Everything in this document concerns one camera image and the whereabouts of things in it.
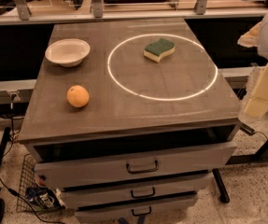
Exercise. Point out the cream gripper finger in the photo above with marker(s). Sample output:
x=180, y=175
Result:
x=256, y=101
x=250, y=38

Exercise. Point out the green and yellow sponge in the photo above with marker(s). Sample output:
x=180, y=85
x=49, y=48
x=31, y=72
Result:
x=159, y=49

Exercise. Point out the top grey drawer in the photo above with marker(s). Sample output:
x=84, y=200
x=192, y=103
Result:
x=132, y=166

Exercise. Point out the grey drawer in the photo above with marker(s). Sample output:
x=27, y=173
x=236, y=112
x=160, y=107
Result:
x=132, y=166
x=135, y=191
x=133, y=209

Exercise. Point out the grey drawer cabinet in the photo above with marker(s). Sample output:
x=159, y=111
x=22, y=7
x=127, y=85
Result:
x=136, y=105

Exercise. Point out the bottom grey drawer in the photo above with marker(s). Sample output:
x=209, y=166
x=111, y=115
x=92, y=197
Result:
x=133, y=209

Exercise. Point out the white bowl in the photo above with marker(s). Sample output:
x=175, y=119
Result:
x=68, y=52

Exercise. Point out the orange fruit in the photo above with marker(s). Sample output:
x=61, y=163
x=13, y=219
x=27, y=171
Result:
x=77, y=96

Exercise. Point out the middle grey drawer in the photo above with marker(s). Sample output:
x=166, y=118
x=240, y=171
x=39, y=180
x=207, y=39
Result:
x=135, y=191

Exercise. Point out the snack packet in basket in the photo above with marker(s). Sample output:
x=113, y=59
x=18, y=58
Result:
x=43, y=198

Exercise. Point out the black right stand frame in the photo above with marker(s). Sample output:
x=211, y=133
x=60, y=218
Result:
x=260, y=156

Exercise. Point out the wire basket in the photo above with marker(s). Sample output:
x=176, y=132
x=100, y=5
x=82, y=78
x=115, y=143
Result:
x=28, y=180

